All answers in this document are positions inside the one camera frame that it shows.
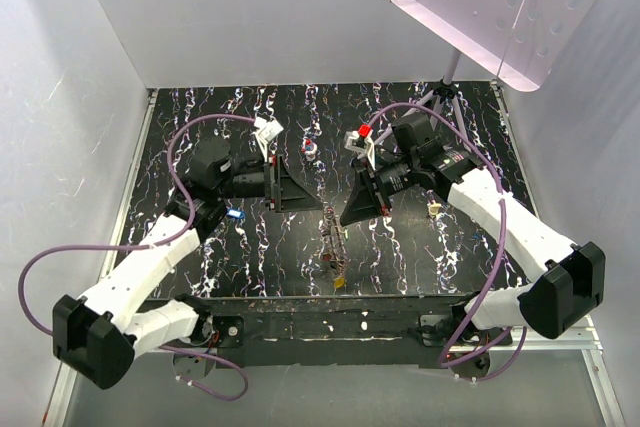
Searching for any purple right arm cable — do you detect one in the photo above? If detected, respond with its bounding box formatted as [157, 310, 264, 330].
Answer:
[367, 102, 527, 382]

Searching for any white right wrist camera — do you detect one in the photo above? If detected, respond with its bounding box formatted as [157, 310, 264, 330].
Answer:
[344, 124, 376, 170]

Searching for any black base board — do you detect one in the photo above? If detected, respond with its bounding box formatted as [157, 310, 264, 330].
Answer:
[154, 294, 511, 371]

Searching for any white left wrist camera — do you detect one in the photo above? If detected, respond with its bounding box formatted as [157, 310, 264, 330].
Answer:
[253, 116, 283, 162]

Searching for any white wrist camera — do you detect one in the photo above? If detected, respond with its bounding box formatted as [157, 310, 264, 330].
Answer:
[253, 116, 283, 162]
[344, 124, 376, 170]

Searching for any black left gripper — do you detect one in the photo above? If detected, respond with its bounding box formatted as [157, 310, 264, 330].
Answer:
[216, 154, 323, 213]

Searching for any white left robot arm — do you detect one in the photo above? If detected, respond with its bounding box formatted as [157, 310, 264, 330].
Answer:
[52, 137, 322, 389]

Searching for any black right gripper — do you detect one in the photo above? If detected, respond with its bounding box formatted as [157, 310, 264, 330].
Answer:
[339, 154, 418, 226]

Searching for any small beige peg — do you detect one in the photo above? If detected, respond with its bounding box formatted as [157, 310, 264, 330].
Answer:
[428, 202, 442, 218]

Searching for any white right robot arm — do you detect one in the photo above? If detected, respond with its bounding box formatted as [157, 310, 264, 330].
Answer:
[340, 113, 606, 345]

